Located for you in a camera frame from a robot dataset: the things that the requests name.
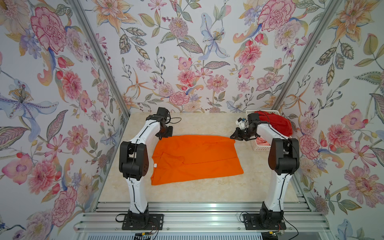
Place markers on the left rear aluminium corner post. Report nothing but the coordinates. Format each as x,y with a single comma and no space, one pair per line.
103,63

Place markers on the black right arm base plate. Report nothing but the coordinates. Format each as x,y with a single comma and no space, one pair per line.
264,221

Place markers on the orange t-shirt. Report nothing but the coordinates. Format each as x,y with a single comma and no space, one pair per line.
194,157

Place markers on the red t-shirt in basket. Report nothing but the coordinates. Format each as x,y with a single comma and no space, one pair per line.
279,123

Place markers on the right rear aluminium corner post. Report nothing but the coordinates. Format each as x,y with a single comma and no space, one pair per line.
321,26

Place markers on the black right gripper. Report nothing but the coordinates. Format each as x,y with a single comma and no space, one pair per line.
237,136

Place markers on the aluminium corner post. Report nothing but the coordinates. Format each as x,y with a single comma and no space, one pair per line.
321,26
103,63

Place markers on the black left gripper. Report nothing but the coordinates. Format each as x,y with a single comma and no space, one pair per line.
169,132

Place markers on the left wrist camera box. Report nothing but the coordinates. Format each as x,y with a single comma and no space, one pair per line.
163,112

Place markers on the front aluminium rail frame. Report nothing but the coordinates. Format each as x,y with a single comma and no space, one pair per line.
200,218

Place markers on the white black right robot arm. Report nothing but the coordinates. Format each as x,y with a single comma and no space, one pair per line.
283,160

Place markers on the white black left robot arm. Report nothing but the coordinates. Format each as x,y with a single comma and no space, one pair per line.
134,164

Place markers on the white plastic laundry basket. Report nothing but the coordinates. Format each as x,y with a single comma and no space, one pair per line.
269,125

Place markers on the pink t-shirt in basket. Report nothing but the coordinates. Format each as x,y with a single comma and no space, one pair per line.
262,143

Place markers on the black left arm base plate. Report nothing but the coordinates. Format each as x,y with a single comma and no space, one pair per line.
145,221

